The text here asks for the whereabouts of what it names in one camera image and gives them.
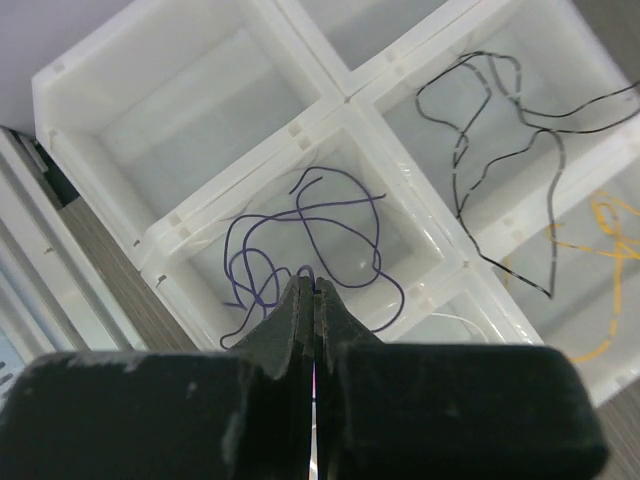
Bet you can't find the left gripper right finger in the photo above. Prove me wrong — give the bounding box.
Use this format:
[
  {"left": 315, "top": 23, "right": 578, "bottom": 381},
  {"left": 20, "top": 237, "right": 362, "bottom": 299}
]
[{"left": 314, "top": 279, "right": 609, "bottom": 479}]

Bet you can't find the white compartment tray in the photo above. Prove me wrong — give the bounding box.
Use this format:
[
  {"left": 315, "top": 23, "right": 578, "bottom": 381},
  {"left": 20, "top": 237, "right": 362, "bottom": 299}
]
[{"left": 32, "top": 1, "right": 639, "bottom": 404}]

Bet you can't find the black wire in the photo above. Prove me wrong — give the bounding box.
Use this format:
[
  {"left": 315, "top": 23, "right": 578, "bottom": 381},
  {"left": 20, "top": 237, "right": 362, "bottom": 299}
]
[{"left": 415, "top": 49, "right": 640, "bottom": 300}]

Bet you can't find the white wire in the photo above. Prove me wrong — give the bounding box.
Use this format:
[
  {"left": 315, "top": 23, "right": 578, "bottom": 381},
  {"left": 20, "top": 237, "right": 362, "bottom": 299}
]
[{"left": 429, "top": 313, "right": 494, "bottom": 344}]

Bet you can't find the yellow wire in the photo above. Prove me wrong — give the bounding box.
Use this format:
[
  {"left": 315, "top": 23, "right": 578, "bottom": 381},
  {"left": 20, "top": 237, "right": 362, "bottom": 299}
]
[{"left": 504, "top": 192, "right": 640, "bottom": 364}]

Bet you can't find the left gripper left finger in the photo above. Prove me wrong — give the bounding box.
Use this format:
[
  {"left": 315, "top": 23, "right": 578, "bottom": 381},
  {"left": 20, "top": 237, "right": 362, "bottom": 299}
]
[{"left": 1, "top": 276, "right": 314, "bottom": 479}]

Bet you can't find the aluminium rail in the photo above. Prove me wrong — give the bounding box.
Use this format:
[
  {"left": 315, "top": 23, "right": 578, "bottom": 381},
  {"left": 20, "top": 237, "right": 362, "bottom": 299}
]
[{"left": 1, "top": 129, "right": 146, "bottom": 362}]

